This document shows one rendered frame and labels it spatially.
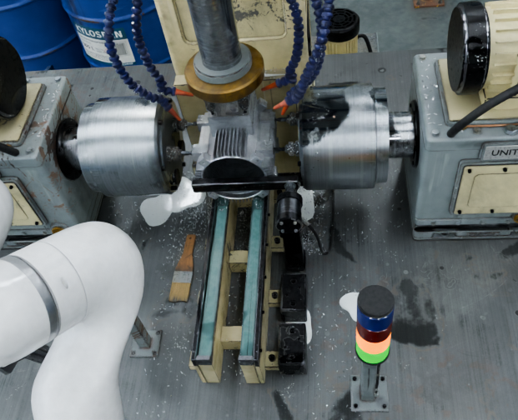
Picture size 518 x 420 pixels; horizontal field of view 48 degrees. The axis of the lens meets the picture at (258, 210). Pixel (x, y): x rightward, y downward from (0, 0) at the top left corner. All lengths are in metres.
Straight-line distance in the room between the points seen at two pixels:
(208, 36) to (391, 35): 2.31
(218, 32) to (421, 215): 0.65
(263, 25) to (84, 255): 0.98
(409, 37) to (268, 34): 2.01
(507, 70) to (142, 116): 0.79
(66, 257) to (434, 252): 1.07
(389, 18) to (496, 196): 2.30
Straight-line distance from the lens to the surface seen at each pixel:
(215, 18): 1.23
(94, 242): 0.66
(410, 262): 1.51
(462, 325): 1.45
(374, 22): 3.59
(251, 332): 1.30
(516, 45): 1.26
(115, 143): 1.41
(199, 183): 1.40
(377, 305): 0.97
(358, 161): 1.33
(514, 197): 1.45
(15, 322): 0.61
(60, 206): 1.56
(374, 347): 1.07
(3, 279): 0.62
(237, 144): 1.36
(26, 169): 1.48
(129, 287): 0.69
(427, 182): 1.38
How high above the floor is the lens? 2.07
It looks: 52 degrees down
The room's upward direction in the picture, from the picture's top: 11 degrees counter-clockwise
